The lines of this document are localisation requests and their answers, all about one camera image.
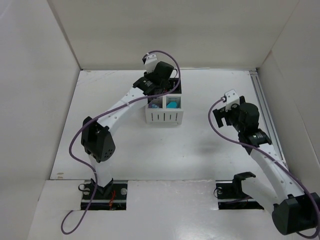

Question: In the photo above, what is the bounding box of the teal rounded lego piece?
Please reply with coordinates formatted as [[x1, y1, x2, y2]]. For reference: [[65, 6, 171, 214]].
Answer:
[[166, 101, 180, 109]]

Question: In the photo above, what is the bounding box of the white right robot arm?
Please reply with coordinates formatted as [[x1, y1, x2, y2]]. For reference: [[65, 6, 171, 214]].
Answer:
[[208, 94, 320, 239]]

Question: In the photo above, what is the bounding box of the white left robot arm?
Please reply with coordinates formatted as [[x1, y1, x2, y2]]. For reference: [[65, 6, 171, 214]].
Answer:
[[81, 61, 175, 199]]

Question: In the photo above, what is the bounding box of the white slotted container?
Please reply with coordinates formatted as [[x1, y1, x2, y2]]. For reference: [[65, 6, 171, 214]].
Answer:
[[145, 94, 184, 125]]

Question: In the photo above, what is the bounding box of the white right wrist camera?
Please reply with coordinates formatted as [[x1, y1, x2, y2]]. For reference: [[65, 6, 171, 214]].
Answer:
[[223, 89, 240, 112]]

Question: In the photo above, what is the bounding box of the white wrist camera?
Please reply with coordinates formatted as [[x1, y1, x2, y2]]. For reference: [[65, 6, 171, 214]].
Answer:
[[223, 89, 240, 112], [142, 53, 159, 74]]

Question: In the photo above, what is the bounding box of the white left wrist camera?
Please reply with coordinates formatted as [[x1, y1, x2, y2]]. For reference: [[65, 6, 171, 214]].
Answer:
[[142, 53, 159, 74]]

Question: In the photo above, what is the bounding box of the aluminium rail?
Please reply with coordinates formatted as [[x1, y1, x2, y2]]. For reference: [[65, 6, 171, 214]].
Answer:
[[249, 69, 288, 166]]

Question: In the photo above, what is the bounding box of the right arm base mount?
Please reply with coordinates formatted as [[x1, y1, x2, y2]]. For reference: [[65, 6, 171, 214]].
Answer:
[[213, 180, 264, 210]]

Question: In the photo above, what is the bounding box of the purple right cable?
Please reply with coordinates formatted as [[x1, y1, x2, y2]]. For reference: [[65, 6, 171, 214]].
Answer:
[[207, 97, 320, 238]]

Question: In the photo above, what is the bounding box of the purple cable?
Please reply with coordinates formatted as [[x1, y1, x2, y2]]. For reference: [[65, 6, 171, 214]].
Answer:
[[61, 49, 181, 235], [207, 97, 320, 238]]

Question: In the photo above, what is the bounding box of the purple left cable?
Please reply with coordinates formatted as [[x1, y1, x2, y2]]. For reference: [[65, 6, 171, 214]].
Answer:
[[61, 49, 181, 235]]

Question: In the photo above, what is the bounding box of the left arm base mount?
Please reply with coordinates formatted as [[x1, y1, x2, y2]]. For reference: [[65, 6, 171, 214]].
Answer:
[[78, 180, 128, 211]]

